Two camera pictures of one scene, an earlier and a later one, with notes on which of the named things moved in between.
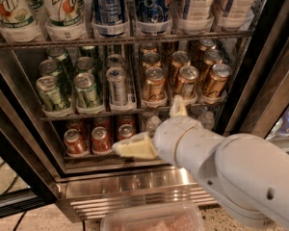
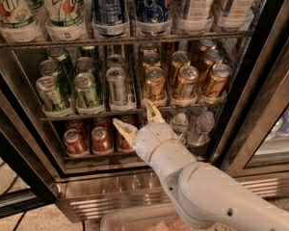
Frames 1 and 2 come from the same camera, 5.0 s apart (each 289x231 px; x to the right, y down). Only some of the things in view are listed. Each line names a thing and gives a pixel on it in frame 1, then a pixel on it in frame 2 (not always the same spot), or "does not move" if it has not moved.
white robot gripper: [170, 134] → [153, 136]
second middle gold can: [179, 60] does not move
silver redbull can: [118, 86] does not move
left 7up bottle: [17, 21] does not move
